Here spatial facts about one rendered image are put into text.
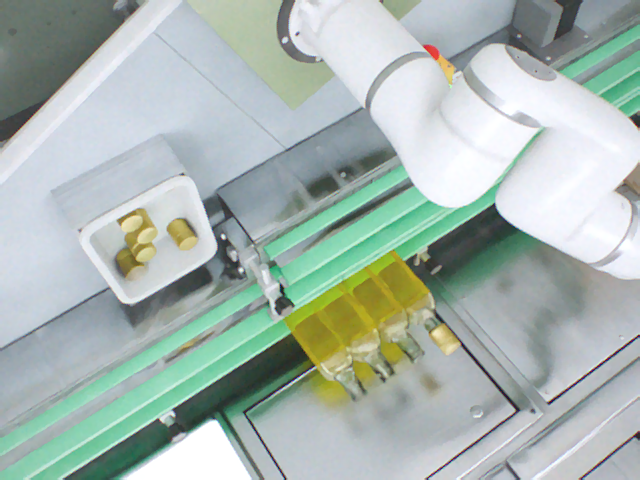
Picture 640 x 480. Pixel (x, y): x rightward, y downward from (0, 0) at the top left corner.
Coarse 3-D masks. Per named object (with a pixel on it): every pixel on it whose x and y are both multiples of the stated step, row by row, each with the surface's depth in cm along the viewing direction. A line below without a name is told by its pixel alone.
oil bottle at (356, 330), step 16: (336, 288) 115; (320, 304) 113; (336, 304) 113; (352, 304) 113; (336, 320) 112; (352, 320) 111; (368, 320) 111; (352, 336) 110; (368, 336) 110; (352, 352) 110; (368, 352) 110
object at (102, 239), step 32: (160, 192) 89; (192, 192) 93; (96, 224) 87; (160, 224) 106; (192, 224) 108; (96, 256) 92; (160, 256) 108; (192, 256) 108; (128, 288) 105; (160, 288) 107
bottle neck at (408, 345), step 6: (396, 336) 111; (402, 336) 111; (408, 336) 111; (396, 342) 111; (402, 342) 110; (408, 342) 110; (414, 342) 110; (402, 348) 110; (408, 348) 110; (414, 348) 109; (420, 348) 110; (408, 354) 110; (414, 354) 109; (420, 354) 109; (414, 360) 110
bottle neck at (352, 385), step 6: (342, 372) 108; (348, 372) 108; (342, 378) 108; (348, 378) 108; (354, 378) 108; (342, 384) 108; (348, 384) 107; (354, 384) 107; (360, 384) 107; (348, 390) 107; (354, 390) 107; (360, 390) 106; (366, 390) 107; (354, 396) 106; (360, 396) 107
